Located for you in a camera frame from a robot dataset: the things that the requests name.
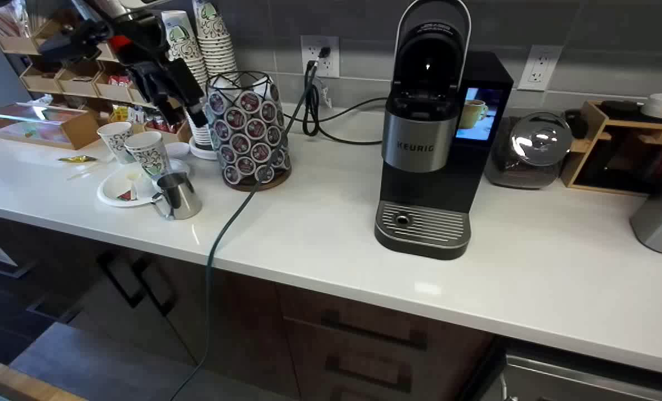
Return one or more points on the wooden tea box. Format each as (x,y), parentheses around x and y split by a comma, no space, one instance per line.
(47,130)

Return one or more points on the stack of small white cups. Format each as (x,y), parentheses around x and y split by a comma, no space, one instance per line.
(198,125)

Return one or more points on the silver metal cup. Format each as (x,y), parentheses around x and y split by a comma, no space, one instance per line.
(179,199)

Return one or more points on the stainless dishwasher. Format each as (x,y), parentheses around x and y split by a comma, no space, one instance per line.
(588,376)

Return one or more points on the dark wooden cabinet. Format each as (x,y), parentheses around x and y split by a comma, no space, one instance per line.
(271,336)

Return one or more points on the small clear plastic cup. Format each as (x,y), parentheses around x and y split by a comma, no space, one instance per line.
(179,155)

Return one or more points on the yellow sweetener packet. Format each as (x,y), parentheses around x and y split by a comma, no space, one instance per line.
(75,160)

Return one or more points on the patterned paper cup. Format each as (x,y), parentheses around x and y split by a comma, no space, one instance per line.
(116,142)
(149,155)

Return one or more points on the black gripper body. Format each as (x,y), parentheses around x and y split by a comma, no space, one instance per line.
(148,52)

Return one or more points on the black silver Keurig coffee machine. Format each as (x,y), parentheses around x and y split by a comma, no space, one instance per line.
(420,142)

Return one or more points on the white plate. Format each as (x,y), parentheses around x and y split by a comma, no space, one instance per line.
(110,195)

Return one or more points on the red packet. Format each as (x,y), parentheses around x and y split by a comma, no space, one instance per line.
(126,195)

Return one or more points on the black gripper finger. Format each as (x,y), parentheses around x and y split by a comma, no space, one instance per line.
(156,101)
(189,104)

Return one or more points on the white wall outlet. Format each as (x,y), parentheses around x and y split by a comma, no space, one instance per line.
(539,68)
(320,56)

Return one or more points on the round grey appliance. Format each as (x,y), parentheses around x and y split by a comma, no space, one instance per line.
(530,149)

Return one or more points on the light wooden board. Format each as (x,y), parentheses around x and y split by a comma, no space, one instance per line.
(9,380)

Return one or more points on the wooden pod holder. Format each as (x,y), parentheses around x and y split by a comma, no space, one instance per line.
(619,149)

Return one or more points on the tall stack of paper cups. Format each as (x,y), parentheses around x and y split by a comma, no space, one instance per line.
(215,37)
(185,52)

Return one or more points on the white saucer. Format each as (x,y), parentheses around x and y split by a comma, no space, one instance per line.
(206,153)

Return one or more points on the silver metal appliance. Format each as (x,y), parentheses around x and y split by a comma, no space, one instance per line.
(661,214)

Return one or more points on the wooden bin organizer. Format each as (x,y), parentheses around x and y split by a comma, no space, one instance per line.
(62,82)

